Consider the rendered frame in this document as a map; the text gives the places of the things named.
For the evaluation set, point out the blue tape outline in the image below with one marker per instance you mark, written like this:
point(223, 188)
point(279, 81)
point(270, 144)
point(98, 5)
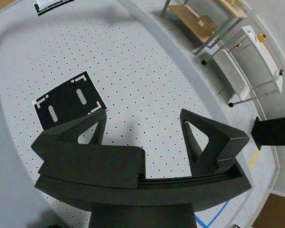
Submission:
point(202, 224)

